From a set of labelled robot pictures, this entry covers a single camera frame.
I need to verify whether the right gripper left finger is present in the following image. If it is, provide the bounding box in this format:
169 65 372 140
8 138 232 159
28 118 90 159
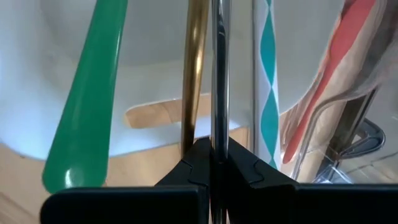
40 138 213 224

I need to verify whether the black frame bracket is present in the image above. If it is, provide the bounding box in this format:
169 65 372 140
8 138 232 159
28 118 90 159
337 117 386 160

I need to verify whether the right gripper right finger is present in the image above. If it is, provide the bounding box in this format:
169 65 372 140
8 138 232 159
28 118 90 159
228 138 398 224

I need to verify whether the green-handled gold knife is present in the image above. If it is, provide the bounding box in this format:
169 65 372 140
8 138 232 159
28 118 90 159
41 0 129 194

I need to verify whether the clear plastic bin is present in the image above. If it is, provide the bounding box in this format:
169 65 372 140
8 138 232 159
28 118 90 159
278 0 398 185

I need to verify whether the small red silicone spatula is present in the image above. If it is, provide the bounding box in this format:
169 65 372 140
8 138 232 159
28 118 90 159
282 0 377 165

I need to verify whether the black aluminium frame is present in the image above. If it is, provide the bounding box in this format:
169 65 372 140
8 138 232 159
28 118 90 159
320 86 380 175

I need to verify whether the white plastic bin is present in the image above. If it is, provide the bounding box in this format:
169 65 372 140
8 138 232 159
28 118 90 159
0 0 346 161

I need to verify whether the plain steel table utensil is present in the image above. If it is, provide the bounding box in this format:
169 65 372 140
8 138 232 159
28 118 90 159
210 0 233 224

